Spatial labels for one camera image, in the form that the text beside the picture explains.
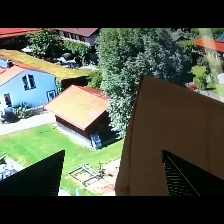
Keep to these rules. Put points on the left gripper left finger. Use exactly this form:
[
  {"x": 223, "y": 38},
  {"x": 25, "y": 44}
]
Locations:
[{"x": 40, "y": 178}]

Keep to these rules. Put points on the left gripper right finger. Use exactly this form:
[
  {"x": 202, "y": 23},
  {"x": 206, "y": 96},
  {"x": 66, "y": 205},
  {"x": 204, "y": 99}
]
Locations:
[{"x": 190, "y": 180}]

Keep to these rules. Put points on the beige garment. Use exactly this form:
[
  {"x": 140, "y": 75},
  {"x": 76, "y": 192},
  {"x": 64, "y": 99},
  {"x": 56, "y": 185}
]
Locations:
[{"x": 173, "y": 123}]

